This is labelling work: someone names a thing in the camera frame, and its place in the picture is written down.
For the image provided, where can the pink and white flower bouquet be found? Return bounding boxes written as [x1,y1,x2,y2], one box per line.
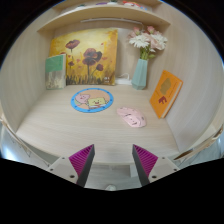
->
[128,25,169,62]

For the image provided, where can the round blue-rimmed cartoon mouse pad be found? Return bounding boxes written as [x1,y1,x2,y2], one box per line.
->
[70,87,115,114]

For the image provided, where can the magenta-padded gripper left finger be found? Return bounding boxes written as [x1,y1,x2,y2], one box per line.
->
[46,143,96,188]

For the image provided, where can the orange book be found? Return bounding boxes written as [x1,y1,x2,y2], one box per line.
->
[149,69,184,120]

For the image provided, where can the teal faceted vase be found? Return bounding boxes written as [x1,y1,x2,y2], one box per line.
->
[130,58,149,91]

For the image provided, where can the wooden shelf board with light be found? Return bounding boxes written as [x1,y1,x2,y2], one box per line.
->
[37,3,172,34]

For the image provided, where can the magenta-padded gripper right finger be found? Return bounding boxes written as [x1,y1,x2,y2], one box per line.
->
[131,143,181,187]

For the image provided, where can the white light bar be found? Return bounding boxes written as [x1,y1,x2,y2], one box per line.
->
[79,17,145,25]

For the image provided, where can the pink computer mouse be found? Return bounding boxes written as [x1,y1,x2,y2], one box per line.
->
[116,106,148,129]

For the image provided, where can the green and beige book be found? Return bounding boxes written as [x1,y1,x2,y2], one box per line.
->
[44,54,67,90]

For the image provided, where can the yellow poppy flower painting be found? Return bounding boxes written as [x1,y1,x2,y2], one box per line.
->
[48,28,119,87]

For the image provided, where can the white power strip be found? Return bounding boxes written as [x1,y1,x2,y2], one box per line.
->
[114,72,134,86]

